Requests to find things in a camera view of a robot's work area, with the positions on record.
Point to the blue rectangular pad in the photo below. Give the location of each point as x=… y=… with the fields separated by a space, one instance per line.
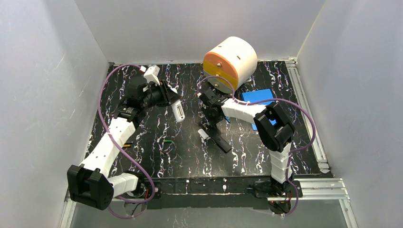
x=258 y=95

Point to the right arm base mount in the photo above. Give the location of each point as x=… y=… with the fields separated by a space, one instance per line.
x=279 y=195

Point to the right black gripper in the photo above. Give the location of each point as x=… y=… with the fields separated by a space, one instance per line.
x=213 y=131

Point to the aluminium frame rail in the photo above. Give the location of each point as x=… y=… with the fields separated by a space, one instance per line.
x=323 y=189

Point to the round white drawer cabinet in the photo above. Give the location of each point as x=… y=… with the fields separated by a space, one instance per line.
x=230 y=64

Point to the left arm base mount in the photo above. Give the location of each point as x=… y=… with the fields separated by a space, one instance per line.
x=141 y=192

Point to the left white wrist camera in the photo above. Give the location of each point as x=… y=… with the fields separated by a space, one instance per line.
x=151 y=73

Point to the black remote control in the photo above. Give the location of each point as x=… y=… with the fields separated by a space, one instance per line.
x=215 y=135

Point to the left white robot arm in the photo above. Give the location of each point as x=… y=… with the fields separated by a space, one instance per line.
x=89 y=183

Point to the white remote control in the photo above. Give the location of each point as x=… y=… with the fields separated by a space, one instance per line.
x=178 y=111

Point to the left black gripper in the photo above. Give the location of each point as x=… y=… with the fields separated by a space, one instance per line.
x=169 y=96

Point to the white battery cover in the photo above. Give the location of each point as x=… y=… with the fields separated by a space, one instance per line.
x=203 y=134

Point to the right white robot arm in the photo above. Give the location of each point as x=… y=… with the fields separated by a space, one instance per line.
x=274 y=128

